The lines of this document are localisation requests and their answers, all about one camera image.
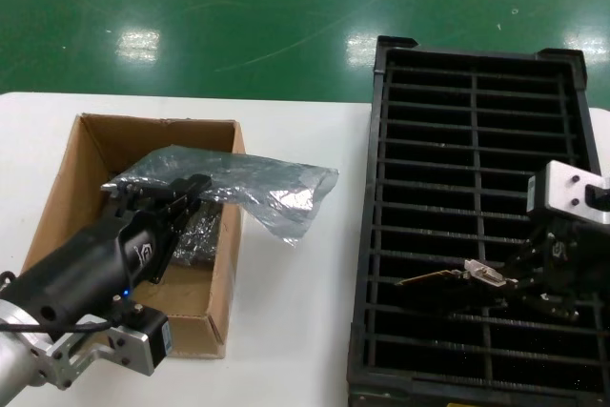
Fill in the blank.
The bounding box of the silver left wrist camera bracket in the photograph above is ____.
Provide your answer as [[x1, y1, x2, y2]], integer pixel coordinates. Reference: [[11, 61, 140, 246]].
[[47, 301, 172, 392]]

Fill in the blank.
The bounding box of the black cable with silver connector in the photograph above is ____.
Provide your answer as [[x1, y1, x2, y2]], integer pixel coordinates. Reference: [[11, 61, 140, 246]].
[[0, 319, 116, 335]]

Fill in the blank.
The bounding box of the bagged graphics card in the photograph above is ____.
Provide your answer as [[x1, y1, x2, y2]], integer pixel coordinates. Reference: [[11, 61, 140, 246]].
[[171, 206, 225, 268]]

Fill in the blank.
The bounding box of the black slotted plastic container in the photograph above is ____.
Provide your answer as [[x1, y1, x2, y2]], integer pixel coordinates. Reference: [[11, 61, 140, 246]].
[[345, 34, 610, 407]]

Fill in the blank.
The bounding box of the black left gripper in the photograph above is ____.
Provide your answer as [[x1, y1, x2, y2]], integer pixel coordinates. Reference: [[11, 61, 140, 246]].
[[0, 173, 214, 335]]

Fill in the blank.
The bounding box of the graphics card with metal bracket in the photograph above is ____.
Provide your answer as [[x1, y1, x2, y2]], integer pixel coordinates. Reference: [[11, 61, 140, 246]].
[[394, 257, 520, 290]]

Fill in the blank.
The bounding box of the silver antistatic bag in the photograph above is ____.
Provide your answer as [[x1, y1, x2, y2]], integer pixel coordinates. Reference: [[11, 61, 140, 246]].
[[113, 142, 340, 249]]

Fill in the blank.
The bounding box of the brown cardboard box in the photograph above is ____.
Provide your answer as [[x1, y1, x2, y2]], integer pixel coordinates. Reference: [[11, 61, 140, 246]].
[[21, 112, 247, 359]]

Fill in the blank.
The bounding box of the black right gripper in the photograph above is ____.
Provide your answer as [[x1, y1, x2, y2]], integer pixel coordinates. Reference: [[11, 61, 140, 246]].
[[499, 220, 610, 322]]

